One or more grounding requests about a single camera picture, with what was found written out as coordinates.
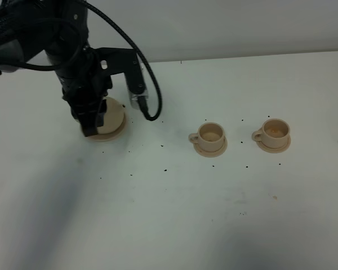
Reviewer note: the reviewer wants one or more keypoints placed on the beige teacup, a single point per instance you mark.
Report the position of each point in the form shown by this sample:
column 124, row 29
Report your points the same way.
column 209, row 137
column 274, row 133

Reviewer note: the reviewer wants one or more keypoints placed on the beige ceramic teapot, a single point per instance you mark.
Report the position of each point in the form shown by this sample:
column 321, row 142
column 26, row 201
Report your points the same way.
column 113, row 118

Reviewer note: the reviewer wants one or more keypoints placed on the beige right cup saucer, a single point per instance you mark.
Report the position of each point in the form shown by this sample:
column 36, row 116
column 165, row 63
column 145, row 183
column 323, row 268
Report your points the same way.
column 274, row 150

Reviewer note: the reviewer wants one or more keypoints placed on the beige teapot saucer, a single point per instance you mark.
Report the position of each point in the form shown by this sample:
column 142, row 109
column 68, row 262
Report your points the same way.
column 111, row 136

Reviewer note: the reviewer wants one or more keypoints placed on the beige left teacup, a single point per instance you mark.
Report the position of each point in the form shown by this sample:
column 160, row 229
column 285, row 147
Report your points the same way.
column 209, row 137

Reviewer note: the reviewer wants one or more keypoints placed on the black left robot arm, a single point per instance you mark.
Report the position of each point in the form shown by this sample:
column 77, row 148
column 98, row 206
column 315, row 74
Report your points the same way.
column 53, row 36

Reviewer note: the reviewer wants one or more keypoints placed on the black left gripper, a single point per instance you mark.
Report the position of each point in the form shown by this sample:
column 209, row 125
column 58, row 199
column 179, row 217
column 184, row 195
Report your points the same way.
column 84, row 86

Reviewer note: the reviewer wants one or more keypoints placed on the beige cup saucer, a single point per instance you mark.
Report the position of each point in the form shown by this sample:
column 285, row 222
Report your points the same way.
column 213, row 154
column 274, row 150

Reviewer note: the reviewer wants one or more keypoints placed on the beige left cup saucer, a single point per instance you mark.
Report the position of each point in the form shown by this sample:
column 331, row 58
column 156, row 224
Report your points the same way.
column 213, row 154

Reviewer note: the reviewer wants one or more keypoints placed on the beige right teacup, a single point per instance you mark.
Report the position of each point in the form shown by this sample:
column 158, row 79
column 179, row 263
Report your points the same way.
column 274, row 133

